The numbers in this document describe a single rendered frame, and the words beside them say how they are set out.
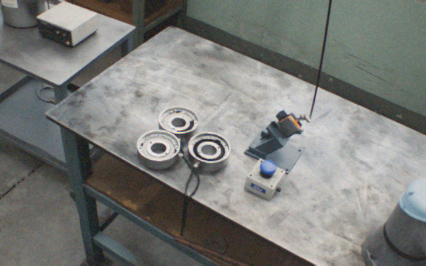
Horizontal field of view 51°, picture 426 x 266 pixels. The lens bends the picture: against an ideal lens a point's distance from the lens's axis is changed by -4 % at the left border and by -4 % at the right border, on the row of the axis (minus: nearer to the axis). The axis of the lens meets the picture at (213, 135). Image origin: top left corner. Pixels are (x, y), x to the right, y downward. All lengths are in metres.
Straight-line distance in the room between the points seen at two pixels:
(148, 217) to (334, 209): 0.54
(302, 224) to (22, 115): 1.50
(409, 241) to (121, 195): 0.82
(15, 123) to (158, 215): 1.03
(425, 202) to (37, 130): 1.66
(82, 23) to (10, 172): 0.86
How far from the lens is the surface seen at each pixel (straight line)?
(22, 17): 1.89
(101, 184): 1.43
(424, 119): 2.81
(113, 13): 2.87
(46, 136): 2.09
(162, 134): 1.17
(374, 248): 1.05
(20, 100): 2.31
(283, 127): 1.14
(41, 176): 2.23
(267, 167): 1.07
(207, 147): 1.17
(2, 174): 2.28
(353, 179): 1.22
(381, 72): 2.71
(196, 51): 1.53
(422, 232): 0.94
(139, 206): 1.37
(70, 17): 1.80
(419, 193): 0.94
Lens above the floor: 1.64
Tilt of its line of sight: 44 degrees down
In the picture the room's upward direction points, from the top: 8 degrees clockwise
